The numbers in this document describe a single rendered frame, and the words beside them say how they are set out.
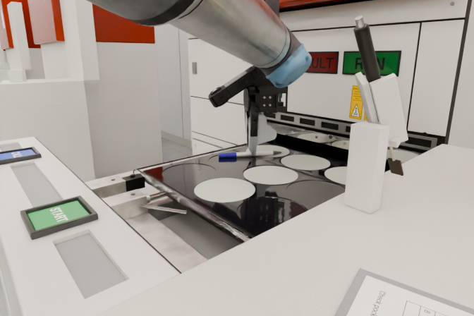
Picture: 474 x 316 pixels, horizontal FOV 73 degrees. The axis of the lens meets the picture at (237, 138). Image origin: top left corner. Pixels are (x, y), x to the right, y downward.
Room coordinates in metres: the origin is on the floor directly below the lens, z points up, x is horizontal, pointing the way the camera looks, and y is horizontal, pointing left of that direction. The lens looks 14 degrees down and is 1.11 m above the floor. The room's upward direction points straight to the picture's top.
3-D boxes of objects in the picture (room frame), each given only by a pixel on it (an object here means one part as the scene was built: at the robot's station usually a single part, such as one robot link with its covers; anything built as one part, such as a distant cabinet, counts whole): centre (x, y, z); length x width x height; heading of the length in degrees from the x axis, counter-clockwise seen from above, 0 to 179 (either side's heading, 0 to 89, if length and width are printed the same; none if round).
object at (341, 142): (0.72, -0.21, 0.89); 0.44 x 0.02 x 0.10; 41
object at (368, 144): (0.31, -0.14, 1.03); 0.06 x 0.04 x 0.13; 131
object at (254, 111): (0.65, -0.03, 1.00); 0.05 x 0.02 x 0.09; 7
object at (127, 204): (0.44, 0.18, 0.89); 0.08 x 0.03 x 0.03; 131
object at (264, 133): (0.66, -0.06, 0.95); 0.06 x 0.03 x 0.09; 97
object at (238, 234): (0.45, 0.08, 0.90); 0.38 x 0.01 x 0.01; 41
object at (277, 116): (0.72, -0.21, 0.96); 0.44 x 0.01 x 0.02; 41
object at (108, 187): (0.50, 0.23, 0.89); 0.08 x 0.03 x 0.03; 131
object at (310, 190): (0.57, -0.06, 0.90); 0.34 x 0.34 x 0.01; 41
